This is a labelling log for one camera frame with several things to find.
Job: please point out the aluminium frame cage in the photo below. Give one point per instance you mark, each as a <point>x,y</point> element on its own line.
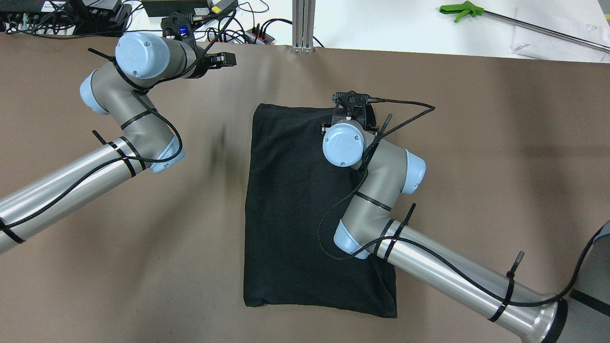
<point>303,17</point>

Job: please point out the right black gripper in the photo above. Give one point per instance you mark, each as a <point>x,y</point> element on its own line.
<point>325,126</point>

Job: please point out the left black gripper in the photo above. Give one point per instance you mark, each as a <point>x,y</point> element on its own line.
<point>206,64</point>

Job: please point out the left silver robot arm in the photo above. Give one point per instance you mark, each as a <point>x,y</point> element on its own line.
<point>149,141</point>

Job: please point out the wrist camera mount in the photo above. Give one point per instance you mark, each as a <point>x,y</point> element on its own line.
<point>350,100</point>
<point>178,27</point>

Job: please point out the orange usb hub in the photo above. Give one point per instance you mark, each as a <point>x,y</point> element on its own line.
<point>222,37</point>
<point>257,36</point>

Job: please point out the right orange usb hub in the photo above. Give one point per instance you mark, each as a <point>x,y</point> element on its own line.
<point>257,36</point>

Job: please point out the black printed t-shirt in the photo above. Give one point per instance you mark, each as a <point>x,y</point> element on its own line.
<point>289,253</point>

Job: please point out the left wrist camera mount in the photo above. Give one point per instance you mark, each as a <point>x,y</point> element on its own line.
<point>178,27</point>

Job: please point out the black flat device box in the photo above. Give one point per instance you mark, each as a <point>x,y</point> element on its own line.
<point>165,8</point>

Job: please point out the green handled reach grabber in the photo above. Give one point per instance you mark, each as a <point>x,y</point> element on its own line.
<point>468,8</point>

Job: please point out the black power adapter brick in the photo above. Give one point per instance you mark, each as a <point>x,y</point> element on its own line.
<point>223,6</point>

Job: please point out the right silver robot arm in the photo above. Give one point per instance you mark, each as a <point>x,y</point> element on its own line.
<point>578,314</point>

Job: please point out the left orange usb hub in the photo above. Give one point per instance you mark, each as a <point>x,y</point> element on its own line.
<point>222,37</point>

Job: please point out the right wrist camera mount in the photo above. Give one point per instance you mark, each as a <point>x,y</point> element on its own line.
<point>350,100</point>

